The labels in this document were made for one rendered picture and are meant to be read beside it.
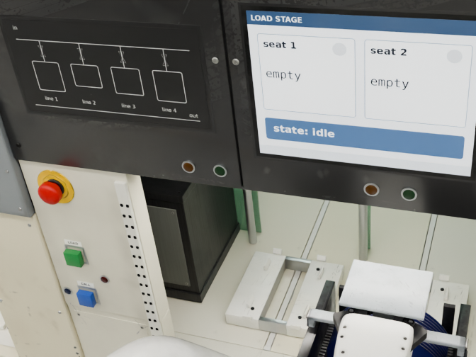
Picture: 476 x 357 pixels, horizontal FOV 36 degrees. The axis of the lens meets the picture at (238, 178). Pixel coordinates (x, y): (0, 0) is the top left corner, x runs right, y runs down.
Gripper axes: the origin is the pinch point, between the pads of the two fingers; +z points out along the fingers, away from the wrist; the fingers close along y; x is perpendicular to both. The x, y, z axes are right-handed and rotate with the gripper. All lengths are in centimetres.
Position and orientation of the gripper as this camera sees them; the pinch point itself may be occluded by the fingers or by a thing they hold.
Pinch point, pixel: (385, 300)
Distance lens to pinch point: 111.6
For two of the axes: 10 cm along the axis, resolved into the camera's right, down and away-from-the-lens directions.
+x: -1.0, -8.1, -5.8
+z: 3.4, -5.8, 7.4
